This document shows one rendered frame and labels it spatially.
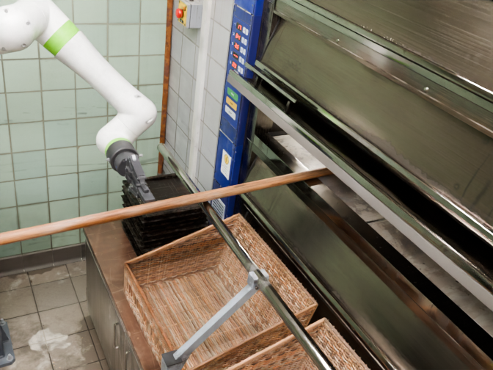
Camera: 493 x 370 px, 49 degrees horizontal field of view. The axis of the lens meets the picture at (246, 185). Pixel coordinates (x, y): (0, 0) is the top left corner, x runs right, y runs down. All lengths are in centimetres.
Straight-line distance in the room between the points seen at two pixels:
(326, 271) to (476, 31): 87
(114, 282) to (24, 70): 105
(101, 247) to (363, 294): 119
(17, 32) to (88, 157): 135
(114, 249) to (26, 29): 107
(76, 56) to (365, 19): 87
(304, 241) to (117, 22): 140
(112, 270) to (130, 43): 109
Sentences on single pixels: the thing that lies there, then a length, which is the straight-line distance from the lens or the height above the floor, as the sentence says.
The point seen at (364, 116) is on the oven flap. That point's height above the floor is 151.
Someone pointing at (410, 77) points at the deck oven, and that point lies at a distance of 141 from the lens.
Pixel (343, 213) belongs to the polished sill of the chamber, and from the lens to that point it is 169.
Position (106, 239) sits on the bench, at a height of 58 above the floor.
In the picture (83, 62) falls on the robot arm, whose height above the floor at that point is 145.
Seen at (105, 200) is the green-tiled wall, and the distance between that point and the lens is 308.
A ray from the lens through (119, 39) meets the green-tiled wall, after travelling 271.
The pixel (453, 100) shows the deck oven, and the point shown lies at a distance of 132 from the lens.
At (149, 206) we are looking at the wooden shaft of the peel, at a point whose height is 120.
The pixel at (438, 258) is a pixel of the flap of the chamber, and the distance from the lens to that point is 120.
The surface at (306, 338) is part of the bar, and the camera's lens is 126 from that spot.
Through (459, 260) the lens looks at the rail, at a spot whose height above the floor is 144.
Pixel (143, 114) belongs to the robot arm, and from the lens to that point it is 181.
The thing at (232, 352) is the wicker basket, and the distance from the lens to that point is 178.
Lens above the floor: 207
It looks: 31 degrees down
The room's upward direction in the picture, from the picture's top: 9 degrees clockwise
